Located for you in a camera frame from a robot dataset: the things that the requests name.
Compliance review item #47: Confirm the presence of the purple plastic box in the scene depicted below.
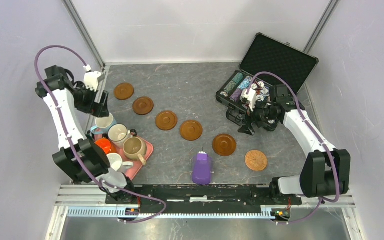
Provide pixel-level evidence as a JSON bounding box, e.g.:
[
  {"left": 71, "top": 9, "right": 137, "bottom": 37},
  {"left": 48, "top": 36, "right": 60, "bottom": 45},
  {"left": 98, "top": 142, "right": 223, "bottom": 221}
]
[{"left": 191, "top": 151, "right": 212, "bottom": 185}]

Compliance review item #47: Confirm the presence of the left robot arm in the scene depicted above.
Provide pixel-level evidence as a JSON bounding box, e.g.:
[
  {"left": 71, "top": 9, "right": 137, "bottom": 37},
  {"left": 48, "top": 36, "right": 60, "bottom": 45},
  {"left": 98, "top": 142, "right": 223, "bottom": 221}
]
[{"left": 35, "top": 65, "right": 137, "bottom": 204}]

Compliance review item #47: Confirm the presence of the woven rattan coaster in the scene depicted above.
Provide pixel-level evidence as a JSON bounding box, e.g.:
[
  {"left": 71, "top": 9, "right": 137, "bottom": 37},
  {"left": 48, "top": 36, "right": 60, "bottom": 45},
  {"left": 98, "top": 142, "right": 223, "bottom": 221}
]
[{"left": 244, "top": 150, "right": 268, "bottom": 171}]

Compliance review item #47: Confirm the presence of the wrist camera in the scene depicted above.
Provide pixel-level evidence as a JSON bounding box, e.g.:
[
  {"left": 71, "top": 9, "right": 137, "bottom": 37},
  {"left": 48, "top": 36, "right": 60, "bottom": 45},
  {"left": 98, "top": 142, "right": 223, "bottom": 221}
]
[
  {"left": 240, "top": 88, "right": 258, "bottom": 112},
  {"left": 83, "top": 64, "right": 105, "bottom": 92}
]

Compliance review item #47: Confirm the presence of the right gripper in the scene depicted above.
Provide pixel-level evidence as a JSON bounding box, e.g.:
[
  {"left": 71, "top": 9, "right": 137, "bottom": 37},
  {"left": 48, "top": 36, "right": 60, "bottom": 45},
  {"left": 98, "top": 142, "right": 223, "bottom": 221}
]
[{"left": 237, "top": 96, "right": 278, "bottom": 136}]

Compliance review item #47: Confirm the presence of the white mug dark handle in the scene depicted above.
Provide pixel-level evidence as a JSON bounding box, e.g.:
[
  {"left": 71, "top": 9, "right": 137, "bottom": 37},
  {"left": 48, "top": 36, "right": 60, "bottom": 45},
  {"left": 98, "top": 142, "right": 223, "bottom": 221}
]
[{"left": 108, "top": 123, "right": 137, "bottom": 148}]

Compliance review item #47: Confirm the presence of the brown wooden coaster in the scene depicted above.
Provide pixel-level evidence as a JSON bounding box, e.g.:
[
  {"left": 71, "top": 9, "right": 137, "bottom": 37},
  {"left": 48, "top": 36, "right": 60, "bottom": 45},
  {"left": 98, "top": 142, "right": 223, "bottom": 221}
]
[
  {"left": 155, "top": 110, "right": 178, "bottom": 131},
  {"left": 179, "top": 120, "right": 203, "bottom": 141},
  {"left": 113, "top": 82, "right": 135, "bottom": 101},
  {"left": 212, "top": 133, "right": 237, "bottom": 157},
  {"left": 132, "top": 96, "right": 154, "bottom": 116}
]

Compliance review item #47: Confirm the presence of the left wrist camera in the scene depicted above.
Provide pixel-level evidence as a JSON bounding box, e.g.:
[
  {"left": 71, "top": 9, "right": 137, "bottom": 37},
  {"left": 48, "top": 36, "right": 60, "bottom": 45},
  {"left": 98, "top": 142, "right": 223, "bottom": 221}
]
[{"left": 83, "top": 64, "right": 105, "bottom": 92}]

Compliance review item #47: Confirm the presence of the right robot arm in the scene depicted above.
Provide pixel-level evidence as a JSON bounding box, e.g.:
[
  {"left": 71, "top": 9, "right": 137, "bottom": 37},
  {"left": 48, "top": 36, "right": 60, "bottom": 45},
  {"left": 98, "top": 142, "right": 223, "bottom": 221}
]
[{"left": 241, "top": 85, "right": 351, "bottom": 204}]

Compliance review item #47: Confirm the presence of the beige mug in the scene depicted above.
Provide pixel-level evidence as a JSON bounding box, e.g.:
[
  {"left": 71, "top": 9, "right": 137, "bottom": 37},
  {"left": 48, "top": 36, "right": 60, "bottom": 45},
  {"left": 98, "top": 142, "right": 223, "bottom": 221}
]
[{"left": 122, "top": 136, "right": 147, "bottom": 166}]

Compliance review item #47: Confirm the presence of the light blue mug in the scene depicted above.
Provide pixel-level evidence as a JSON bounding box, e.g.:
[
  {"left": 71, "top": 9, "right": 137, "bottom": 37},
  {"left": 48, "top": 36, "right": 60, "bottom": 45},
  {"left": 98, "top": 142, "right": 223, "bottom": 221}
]
[{"left": 90, "top": 113, "right": 117, "bottom": 135}]

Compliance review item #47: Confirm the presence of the orange mug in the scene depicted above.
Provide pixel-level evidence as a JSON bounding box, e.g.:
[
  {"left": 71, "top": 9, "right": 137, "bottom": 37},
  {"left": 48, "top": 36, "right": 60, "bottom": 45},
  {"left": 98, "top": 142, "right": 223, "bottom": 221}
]
[{"left": 94, "top": 138, "right": 117, "bottom": 155}]

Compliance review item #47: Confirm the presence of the pink tray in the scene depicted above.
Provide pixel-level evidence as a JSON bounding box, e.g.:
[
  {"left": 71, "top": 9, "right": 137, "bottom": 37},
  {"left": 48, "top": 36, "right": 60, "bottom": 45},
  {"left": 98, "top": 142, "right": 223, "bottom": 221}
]
[{"left": 92, "top": 134, "right": 154, "bottom": 180}]

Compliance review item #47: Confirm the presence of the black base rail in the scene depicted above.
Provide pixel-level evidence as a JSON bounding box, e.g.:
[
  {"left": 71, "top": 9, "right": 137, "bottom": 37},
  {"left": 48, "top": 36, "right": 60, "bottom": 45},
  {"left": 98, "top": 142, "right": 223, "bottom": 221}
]
[{"left": 105, "top": 184, "right": 302, "bottom": 214}]

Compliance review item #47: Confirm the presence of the black poker chip case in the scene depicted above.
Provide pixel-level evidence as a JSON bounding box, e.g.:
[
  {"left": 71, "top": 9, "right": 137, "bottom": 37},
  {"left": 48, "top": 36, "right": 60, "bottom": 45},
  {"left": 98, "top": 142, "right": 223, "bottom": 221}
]
[{"left": 215, "top": 33, "right": 319, "bottom": 126}]

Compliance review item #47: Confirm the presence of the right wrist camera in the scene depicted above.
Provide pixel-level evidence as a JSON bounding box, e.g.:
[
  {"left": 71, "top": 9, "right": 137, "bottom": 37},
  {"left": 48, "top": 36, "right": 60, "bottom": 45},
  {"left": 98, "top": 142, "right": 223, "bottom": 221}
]
[{"left": 240, "top": 88, "right": 258, "bottom": 112}]

